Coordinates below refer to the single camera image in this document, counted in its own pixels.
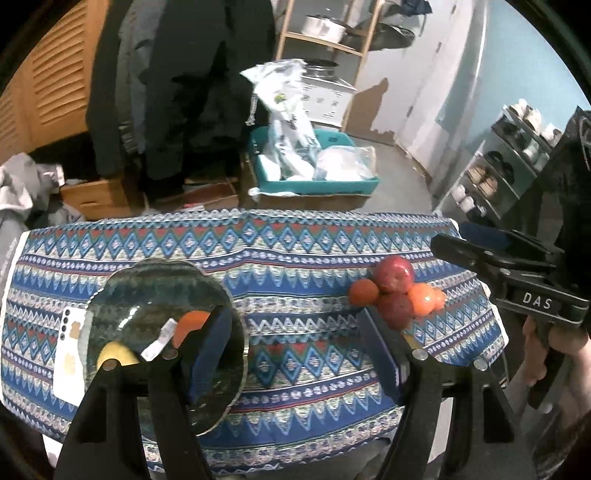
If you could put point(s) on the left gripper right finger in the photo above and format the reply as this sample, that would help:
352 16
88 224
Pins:
413 380

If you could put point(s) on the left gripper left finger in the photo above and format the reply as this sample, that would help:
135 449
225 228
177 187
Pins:
177 378

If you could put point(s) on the large front orange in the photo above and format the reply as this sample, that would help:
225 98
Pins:
191 321

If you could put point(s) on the yellow pear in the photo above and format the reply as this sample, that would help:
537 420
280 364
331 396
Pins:
412 342
116 351

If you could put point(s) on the red apple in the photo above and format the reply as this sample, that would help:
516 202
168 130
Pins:
396 310
394 274

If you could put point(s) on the small tangerine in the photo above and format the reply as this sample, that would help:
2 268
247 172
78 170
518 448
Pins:
363 292
439 299

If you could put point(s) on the small top tangerine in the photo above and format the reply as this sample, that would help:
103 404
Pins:
363 292

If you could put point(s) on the person right hand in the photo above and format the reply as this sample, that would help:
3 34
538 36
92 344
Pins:
575 344

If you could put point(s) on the dark glass bowl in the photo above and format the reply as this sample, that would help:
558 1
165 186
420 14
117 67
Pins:
133 307

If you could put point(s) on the patterned blue tablecloth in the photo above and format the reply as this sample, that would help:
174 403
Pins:
311 391

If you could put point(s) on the white phone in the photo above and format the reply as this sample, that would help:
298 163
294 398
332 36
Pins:
68 374

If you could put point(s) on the shoe rack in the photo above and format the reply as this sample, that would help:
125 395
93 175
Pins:
510 157

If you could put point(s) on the wooden drawer box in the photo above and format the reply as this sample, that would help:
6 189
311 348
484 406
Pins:
103 199

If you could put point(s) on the clear plastic bag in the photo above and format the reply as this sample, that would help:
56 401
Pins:
346 164

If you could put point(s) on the pile of grey clothes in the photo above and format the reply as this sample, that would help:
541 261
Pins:
29 200

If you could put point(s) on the teal cardboard box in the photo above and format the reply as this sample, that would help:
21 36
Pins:
258 140

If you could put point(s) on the white storage basket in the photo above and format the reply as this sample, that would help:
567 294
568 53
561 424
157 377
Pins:
326 101

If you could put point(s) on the white rice bag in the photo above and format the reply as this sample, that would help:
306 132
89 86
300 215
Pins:
278 85

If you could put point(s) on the wooden shelf rack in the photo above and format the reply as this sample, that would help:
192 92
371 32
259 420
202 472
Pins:
362 19

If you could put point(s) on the black hanging coat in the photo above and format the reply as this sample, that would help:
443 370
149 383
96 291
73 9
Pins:
168 101

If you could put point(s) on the dark blue umbrella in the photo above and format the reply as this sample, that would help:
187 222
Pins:
416 7

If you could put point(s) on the wooden louvered wardrobe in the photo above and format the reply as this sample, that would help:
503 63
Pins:
47 98

